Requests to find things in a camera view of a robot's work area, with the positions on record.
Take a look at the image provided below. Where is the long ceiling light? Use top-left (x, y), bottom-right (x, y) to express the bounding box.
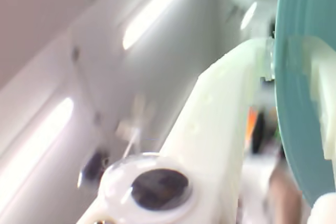
top-left (0, 97), bottom-right (75, 209)
top-left (122, 0), bottom-right (196, 50)

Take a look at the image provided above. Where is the light blue plate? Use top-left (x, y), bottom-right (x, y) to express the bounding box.
top-left (272, 0), bottom-right (336, 209)

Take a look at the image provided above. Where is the plastic googly eye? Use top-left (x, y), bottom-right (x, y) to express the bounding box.
top-left (101, 153), bottom-right (194, 221)

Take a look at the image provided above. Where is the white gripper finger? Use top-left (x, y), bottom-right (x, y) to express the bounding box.
top-left (159, 38), bottom-right (276, 224)
top-left (301, 37), bottom-right (336, 224)

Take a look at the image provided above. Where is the dark ceiling dome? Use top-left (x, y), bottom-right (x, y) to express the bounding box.
top-left (78, 150), bottom-right (109, 187)

